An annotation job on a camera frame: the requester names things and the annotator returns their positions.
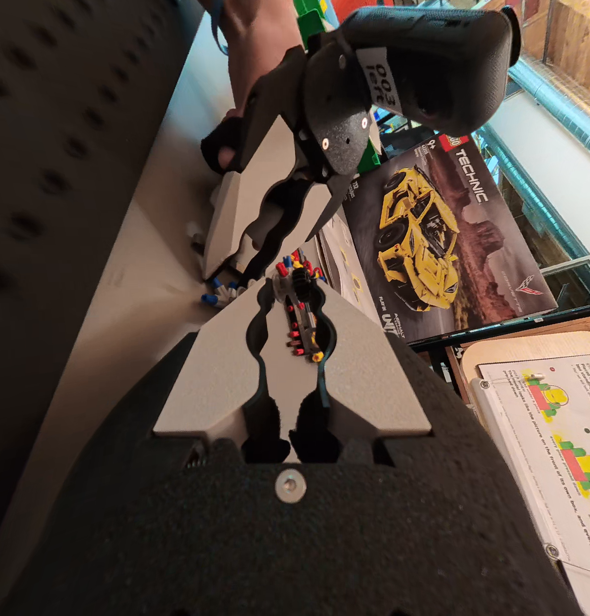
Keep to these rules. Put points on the green plastic bin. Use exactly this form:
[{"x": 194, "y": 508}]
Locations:
[{"x": 309, "y": 19}]

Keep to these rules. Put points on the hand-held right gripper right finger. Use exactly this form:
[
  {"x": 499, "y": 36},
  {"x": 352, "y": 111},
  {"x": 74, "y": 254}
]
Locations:
[{"x": 372, "y": 380}]

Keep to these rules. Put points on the lego set box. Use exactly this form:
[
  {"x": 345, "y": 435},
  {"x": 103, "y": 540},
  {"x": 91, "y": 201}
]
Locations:
[{"x": 444, "y": 231}]

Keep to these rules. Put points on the black dimpled pad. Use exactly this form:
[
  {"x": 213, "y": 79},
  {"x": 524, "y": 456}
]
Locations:
[{"x": 59, "y": 192}]

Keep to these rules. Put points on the grey lego connector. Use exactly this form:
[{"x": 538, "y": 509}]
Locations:
[{"x": 223, "y": 293}]

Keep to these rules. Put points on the lego instruction booklet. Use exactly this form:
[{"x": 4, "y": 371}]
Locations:
[{"x": 343, "y": 260}]

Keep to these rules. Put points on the blue wristband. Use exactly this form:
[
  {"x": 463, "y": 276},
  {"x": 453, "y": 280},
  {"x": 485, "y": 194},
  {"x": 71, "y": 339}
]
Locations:
[{"x": 220, "y": 29}]

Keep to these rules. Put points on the printed instruction sheet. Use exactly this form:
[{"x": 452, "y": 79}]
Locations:
[{"x": 554, "y": 433}]

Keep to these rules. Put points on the lego chassis assembly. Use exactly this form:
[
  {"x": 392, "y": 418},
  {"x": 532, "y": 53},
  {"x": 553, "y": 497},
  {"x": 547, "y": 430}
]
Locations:
[{"x": 302, "y": 332}]

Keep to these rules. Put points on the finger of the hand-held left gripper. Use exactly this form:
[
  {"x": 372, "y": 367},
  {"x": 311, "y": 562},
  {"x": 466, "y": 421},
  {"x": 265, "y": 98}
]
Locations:
[
  {"x": 307, "y": 211},
  {"x": 247, "y": 202}
]

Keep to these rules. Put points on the light grey lego axle pieces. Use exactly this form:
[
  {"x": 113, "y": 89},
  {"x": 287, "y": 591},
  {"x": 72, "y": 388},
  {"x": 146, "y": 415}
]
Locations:
[{"x": 195, "y": 236}]

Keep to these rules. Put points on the person's left hand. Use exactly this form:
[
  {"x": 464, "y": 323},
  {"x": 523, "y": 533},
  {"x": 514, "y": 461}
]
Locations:
[{"x": 261, "y": 43}]

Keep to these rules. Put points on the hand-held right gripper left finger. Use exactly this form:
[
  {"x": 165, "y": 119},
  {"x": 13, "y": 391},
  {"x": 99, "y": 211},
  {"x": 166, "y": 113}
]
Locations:
[{"x": 213, "y": 380}]

